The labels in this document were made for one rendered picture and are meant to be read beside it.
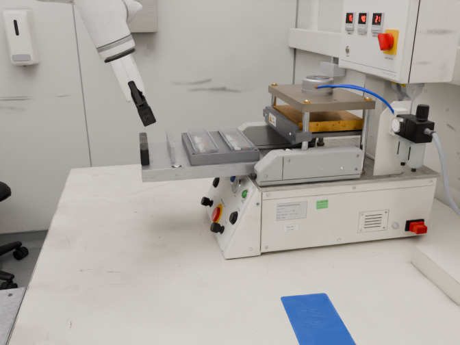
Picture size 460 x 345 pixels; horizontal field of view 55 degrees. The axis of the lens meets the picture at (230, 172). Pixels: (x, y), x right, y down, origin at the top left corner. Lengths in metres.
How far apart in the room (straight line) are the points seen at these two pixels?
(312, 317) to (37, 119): 2.02
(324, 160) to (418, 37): 0.33
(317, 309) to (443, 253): 0.34
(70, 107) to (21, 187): 0.54
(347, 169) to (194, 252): 0.42
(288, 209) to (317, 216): 0.08
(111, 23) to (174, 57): 1.52
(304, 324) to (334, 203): 0.33
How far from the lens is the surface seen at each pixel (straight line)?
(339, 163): 1.06
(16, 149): 2.68
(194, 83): 2.55
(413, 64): 1.09
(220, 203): 1.20
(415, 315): 0.97
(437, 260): 1.08
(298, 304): 0.94
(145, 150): 1.03
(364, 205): 1.12
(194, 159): 1.02
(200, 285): 0.99
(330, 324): 0.90
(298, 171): 1.02
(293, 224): 1.07
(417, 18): 1.08
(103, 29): 1.02
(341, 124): 1.10
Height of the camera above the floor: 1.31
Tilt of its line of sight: 20 degrees down
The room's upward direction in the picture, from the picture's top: straight up
